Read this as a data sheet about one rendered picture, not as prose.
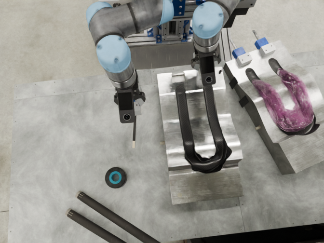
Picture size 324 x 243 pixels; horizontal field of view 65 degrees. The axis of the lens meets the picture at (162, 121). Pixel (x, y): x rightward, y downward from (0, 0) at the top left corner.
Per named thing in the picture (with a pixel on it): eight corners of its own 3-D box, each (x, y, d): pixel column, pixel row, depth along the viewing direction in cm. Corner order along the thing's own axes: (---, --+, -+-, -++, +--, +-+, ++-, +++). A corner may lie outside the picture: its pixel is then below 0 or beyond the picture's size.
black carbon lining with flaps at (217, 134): (173, 88, 101) (174, 78, 92) (213, 83, 101) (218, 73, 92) (185, 176, 92) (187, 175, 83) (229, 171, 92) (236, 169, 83)
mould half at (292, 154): (222, 68, 111) (228, 55, 100) (275, 46, 113) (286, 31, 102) (281, 175, 98) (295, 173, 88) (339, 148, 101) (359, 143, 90)
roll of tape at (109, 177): (124, 190, 98) (122, 190, 95) (104, 185, 99) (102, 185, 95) (129, 169, 100) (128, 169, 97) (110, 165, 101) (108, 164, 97)
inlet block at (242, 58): (223, 45, 110) (226, 37, 105) (234, 40, 111) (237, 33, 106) (238, 70, 107) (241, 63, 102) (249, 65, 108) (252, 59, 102)
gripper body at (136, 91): (139, 77, 85) (134, 59, 74) (141, 101, 83) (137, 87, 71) (116, 79, 85) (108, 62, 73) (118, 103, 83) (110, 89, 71)
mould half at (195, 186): (157, 83, 109) (156, 68, 96) (217, 76, 110) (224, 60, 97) (171, 203, 96) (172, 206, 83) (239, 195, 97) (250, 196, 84)
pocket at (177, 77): (170, 76, 104) (170, 72, 101) (183, 74, 104) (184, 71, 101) (172, 86, 103) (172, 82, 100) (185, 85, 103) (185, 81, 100)
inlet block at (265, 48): (246, 35, 111) (249, 28, 106) (256, 31, 112) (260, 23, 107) (261, 60, 108) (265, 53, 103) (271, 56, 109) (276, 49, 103)
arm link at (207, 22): (232, 6, 60) (212, 36, 60) (227, 27, 71) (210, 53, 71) (203, -8, 62) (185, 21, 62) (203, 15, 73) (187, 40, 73)
